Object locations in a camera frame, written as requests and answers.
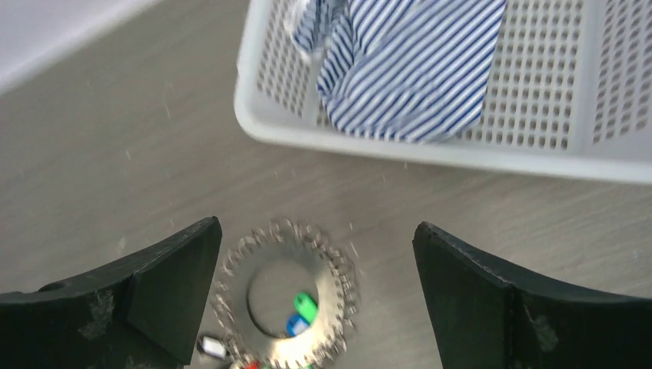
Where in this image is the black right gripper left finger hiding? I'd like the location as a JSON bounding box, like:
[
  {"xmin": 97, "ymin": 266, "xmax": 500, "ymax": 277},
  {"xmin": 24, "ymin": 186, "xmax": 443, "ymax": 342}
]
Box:
[{"xmin": 1, "ymin": 217, "xmax": 222, "ymax": 368}]

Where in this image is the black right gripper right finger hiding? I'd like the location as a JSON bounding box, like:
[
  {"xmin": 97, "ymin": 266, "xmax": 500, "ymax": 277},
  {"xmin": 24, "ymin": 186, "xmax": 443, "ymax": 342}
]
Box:
[{"xmin": 412, "ymin": 222, "xmax": 651, "ymax": 368}]

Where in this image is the green key tag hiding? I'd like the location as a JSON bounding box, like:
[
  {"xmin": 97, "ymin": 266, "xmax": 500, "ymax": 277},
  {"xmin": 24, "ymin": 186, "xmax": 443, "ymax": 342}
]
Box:
[{"xmin": 294, "ymin": 292, "xmax": 319, "ymax": 324}]

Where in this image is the round metal key organizer disc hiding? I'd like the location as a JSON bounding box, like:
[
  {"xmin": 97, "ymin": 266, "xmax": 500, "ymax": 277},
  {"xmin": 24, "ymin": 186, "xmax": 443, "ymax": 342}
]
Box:
[{"xmin": 209, "ymin": 218, "xmax": 359, "ymax": 368}]

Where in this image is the black key tag white label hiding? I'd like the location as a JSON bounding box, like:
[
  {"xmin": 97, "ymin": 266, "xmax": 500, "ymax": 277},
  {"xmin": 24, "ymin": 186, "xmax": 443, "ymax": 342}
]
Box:
[{"xmin": 197, "ymin": 335, "xmax": 231, "ymax": 361}]

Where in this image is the red key tag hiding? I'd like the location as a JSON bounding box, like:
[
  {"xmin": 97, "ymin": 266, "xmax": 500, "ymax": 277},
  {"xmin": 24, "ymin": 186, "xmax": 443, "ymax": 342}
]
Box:
[{"xmin": 241, "ymin": 361, "xmax": 261, "ymax": 369}]

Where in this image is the blue key tag inside disc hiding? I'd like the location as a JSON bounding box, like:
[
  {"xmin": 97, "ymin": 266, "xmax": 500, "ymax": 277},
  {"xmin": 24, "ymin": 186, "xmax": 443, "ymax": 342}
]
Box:
[{"xmin": 286, "ymin": 314, "xmax": 311, "ymax": 337}]

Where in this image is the white perforated plastic basket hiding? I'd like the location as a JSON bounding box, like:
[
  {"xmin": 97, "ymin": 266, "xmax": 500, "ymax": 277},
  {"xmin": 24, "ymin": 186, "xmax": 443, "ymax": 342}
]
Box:
[{"xmin": 234, "ymin": 1, "xmax": 651, "ymax": 184}]

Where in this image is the blue white striped cloth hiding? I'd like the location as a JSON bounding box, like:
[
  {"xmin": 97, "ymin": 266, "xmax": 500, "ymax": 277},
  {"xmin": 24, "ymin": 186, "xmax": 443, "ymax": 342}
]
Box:
[{"xmin": 284, "ymin": 0, "xmax": 507, "ymax": 144}]

